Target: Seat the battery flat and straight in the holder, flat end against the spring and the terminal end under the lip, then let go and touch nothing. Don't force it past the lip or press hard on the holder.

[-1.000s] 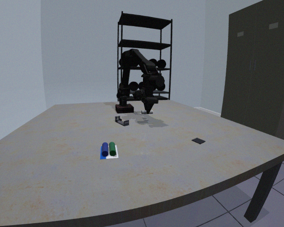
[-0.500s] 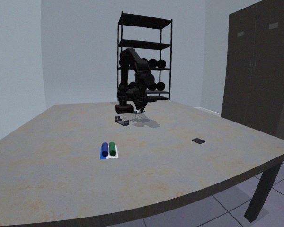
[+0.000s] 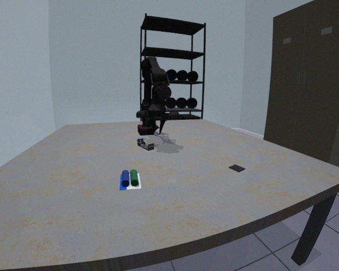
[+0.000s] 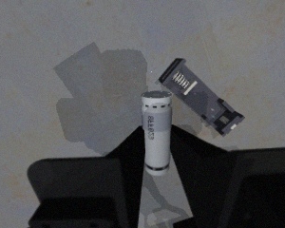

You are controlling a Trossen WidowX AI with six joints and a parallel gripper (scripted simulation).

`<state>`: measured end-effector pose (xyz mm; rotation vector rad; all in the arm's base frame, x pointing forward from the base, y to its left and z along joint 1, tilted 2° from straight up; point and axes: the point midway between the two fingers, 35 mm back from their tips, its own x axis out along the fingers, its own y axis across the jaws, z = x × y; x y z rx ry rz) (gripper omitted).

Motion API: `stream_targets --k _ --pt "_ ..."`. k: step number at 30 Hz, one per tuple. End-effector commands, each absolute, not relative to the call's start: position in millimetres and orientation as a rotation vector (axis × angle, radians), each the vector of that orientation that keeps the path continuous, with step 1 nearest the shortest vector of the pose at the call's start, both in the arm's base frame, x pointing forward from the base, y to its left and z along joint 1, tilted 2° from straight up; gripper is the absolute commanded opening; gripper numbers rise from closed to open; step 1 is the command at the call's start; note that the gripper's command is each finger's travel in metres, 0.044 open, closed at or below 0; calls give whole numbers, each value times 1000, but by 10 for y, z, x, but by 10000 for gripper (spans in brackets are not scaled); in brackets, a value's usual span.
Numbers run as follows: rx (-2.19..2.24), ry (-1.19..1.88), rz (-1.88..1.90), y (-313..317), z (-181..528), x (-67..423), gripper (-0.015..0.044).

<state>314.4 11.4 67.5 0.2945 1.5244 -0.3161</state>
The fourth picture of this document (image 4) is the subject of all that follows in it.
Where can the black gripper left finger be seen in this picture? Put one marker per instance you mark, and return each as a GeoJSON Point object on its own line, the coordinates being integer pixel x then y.
{"type": "Point", "coordinates": [118, 175]}

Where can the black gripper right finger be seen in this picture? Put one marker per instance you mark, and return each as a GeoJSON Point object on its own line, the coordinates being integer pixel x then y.
{"type": "Point", "coordinates": [212, 176]}

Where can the white cylindrical battery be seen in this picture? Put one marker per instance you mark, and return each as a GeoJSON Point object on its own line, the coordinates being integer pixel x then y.
{"type": "Point", "coordinates": [157, 124]}

